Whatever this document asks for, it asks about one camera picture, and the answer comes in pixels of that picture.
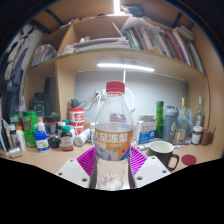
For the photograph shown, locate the white bottle with blue label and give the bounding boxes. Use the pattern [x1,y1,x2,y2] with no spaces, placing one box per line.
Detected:
[33,130,50,153]

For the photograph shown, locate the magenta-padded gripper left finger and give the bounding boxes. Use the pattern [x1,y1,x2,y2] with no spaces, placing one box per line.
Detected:
[55,146,98,189]

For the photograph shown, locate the white light bar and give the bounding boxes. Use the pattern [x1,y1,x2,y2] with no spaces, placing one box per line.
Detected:
[96,62,156,73]

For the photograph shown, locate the red and white canister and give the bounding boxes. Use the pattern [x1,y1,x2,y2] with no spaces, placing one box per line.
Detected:
[68,107,85,136]

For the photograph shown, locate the dark hanging clothes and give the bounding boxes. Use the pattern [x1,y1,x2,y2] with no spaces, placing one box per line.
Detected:
[1,24,38,114]

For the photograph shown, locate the black jar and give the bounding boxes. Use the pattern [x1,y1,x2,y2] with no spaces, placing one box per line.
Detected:
[43,115,60,138]

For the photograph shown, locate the black mug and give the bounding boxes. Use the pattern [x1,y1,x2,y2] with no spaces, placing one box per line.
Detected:
[146,140,180,172]

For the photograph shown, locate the blue and white carton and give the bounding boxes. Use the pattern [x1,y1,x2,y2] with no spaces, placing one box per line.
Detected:
[134,114,158,145]

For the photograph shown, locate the green plastic jar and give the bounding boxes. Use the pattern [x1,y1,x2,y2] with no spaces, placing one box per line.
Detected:
[21,110,39,148]

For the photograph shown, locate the brown mug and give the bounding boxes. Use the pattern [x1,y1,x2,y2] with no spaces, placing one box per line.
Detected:
[200,128,216,147]

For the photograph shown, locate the dark bottle with green cap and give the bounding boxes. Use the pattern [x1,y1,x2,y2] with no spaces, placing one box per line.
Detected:
[60,125,74,152]

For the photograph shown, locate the clear red-capped drink bottle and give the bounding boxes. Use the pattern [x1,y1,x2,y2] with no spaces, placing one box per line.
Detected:
[89,80,136,192]

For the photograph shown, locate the wooden shelf unit with books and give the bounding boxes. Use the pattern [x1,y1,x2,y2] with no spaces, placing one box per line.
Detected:
[23,13,211,141]

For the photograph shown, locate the green glass bottle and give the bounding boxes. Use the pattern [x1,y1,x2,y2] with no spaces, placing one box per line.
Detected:
[155,100,165,139]

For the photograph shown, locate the black pouch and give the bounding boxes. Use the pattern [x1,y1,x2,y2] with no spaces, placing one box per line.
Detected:
[30,76,58,118]

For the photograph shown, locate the white tube bottle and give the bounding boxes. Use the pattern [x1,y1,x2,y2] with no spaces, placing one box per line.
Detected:
[73,128,91,148]

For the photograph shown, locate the silver cylinder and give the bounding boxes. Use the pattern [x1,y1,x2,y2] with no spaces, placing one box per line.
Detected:
[6,146,23,159]

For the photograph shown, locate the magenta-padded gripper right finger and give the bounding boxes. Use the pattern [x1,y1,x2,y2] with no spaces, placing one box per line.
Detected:
[128,145,172,189]

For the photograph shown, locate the white bottle with orange cap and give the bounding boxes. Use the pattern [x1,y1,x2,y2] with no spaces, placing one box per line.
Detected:
[15,125,27,152]

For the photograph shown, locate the white wall socket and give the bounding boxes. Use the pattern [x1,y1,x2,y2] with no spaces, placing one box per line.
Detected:
[94,89,108,101]

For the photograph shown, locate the yellow-capped glass bottle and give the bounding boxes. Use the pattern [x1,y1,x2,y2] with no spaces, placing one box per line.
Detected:
[179,97,188,141]

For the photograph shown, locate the long ceiling light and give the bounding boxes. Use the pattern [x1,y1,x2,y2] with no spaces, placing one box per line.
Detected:
[113,0,122,15]

